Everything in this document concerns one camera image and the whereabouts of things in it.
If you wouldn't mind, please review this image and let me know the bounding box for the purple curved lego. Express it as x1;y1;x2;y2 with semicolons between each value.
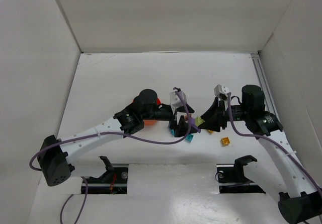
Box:
188;117;200;134

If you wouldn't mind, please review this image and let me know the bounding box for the light green lego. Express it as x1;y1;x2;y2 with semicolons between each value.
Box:
195;116;205;126

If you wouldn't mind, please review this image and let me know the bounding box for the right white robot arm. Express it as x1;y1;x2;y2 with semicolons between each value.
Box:
199;85;321;223

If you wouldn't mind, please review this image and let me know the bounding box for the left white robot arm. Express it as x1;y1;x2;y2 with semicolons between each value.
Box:
35;88;195;187

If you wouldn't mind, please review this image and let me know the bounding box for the brown long lego upper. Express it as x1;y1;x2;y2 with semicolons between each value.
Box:
184;113;192;121

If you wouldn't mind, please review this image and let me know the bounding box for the cyan square lego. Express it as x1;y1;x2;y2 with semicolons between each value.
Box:
185;134;194;143

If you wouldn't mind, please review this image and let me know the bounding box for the yellow small lego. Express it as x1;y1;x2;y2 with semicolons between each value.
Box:
221;137;230;146

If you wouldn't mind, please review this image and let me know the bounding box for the orange round divided container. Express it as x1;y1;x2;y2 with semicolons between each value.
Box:
132;95;161;126

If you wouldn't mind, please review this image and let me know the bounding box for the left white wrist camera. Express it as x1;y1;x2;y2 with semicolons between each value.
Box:
170;87;187;113

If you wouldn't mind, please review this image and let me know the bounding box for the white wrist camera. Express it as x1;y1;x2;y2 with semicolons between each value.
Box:
170;87;187;113
214;84;230;101

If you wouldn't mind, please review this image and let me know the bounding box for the aluminium rail right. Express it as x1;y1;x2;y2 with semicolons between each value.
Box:
251;53;279;120

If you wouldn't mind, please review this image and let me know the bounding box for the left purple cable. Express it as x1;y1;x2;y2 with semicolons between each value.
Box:
29;89;202;224

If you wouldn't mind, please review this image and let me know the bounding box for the purple cable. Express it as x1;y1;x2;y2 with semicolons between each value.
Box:
29;89;202;224
224;92;322;222

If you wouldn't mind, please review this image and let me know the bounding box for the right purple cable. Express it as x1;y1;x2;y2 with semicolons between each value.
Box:
224;92;322;222

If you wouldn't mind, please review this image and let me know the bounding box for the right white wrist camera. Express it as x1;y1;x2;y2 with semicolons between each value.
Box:
214;84;230;101

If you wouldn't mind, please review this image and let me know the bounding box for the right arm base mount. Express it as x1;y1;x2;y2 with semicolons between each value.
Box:
215;155;266;194

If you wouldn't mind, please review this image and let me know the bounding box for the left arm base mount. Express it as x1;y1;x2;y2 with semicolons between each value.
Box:
86;156;129;195

